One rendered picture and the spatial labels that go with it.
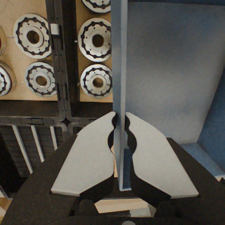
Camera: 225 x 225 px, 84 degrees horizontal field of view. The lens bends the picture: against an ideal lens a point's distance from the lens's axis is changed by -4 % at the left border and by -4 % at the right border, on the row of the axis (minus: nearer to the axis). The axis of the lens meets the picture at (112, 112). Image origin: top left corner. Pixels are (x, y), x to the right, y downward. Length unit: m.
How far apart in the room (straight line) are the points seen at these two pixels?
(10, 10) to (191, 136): 0.49
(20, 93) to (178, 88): 0.45
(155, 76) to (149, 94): 0.02
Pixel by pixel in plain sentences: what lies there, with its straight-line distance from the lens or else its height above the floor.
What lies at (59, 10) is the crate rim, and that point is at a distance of 0.32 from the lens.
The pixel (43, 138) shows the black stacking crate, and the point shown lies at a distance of 0.57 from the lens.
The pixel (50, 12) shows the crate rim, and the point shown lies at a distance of 0.32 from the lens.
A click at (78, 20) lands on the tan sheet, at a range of 0.41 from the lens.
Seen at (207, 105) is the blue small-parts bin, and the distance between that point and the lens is 0.23.
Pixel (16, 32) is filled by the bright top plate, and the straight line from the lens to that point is 0.43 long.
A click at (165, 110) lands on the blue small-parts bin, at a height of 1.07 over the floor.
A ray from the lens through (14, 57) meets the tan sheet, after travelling 0.47.
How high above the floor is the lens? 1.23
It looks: 61 degrees down
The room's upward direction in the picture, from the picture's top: 172 degrees clockwise
